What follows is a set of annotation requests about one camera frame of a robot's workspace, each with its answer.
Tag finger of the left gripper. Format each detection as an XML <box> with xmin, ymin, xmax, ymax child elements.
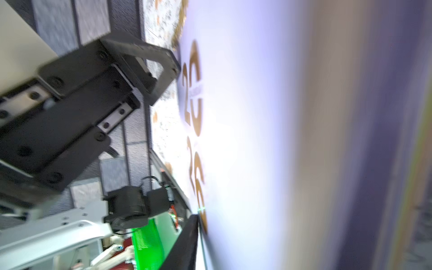
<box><xmin>100</xmin><ymin>31</ymin><xmax>181</xmax><ymax>106</ymax></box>

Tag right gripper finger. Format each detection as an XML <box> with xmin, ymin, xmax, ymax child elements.
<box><xmin>159</xmin><ymin>214</ymin><xmax>199</xmax><ymax>270</ymax></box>

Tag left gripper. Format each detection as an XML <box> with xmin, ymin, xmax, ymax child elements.
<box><xmin>1</xmin><ymin>40</ymin><xmax>140</xmax><ymax>206</ymax></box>

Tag purple calendar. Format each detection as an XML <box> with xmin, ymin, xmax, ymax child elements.
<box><xmin>175</xmin><ymin>1</ymin><xmax>432</xmax><ymax>270</ymax></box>

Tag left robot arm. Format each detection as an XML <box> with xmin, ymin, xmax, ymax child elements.
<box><xmin>1</xmin><ymin>31</ymin><xmax>180</xmax><ymax>270</ymax></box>

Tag green plastic basket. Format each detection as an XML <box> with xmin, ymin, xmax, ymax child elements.
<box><xmin>132</xmin><ymin>213</ymin><xmax>179</xmax><ymax>270</ymax></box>

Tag person in red shirt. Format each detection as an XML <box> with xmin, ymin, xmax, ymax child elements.
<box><xmin>101</xmin><ymin>236</ymin><xmax>136</xmax><ymax>270</ymax></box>

